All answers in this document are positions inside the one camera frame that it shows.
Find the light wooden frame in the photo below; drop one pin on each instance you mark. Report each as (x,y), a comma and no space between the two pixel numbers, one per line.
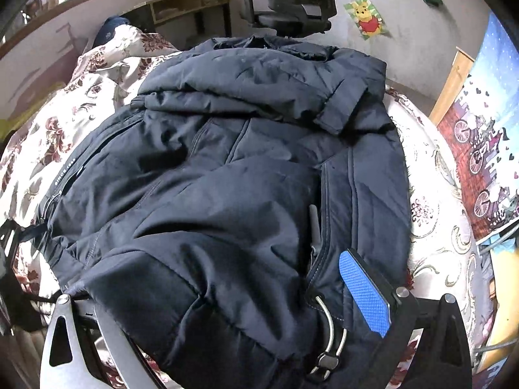
(452,85)

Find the blue starry printed curtain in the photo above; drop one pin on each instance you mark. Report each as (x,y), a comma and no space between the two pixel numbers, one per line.
(486,129)

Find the wooden desk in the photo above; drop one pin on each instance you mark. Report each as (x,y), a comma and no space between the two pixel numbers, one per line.
(190,2)

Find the dark blue pillow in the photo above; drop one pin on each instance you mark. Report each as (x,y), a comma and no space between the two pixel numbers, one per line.
(111,28)

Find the yellow-green cloth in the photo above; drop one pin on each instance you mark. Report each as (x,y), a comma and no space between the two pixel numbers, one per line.
(10,124)

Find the dark navy padded jacket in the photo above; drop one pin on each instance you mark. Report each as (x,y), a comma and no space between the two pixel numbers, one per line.
(202,190)

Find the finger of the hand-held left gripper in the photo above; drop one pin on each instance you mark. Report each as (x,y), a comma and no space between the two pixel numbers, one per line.
(10,239)

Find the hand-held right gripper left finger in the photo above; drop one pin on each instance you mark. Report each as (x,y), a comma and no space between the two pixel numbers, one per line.
(115,340)

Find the floral satin bedspread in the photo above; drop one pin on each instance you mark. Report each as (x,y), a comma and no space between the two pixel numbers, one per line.
(438,231)

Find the yellow cloth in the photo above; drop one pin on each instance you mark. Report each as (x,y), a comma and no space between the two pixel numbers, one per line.
(505,283)

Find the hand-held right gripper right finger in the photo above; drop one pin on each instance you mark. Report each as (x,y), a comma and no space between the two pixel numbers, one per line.
(363,287)

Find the yellow bear wall poster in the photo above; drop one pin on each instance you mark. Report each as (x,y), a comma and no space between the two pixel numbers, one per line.
(367,18)

